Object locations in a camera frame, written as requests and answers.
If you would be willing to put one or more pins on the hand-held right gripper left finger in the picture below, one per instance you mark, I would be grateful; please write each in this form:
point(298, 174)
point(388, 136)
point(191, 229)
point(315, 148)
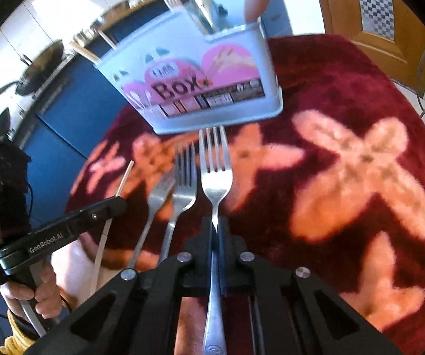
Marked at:
point(194, 262)

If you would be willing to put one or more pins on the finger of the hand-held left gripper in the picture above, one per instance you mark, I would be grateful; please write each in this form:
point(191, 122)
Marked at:
point(101, 212)

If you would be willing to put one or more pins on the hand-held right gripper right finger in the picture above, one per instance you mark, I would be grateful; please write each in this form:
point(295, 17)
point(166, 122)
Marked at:
point(234, 262)

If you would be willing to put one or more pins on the metal fork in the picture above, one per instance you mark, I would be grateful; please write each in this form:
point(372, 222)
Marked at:
point(185, 177)
point(158, 194)
point(214, 170)

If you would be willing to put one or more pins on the pale blue utensil box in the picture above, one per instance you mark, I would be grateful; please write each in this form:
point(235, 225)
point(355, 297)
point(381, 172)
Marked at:
point(197, 63)

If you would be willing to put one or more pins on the person's left forearm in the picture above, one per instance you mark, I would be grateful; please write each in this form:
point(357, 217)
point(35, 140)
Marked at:
point(16, 340)

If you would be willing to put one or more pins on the person's left hand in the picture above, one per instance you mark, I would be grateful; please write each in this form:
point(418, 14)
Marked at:
point(46, 296)

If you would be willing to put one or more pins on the blue kitchen cabinet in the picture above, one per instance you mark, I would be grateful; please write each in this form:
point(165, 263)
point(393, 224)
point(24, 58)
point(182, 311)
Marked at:
point(83, 103)

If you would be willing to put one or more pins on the large black wok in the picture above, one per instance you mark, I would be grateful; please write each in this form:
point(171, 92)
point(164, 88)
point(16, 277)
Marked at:
point(38, 68)

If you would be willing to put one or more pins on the steel kettle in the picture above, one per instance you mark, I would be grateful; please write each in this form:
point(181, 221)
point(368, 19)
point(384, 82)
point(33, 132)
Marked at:
point(84, 35)

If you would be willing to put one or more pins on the steel basin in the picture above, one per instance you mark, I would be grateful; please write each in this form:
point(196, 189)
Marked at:
point(114, 9)

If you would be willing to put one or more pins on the wooden door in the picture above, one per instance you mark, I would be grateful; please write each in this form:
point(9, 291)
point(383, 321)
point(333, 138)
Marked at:
point(345, 0)

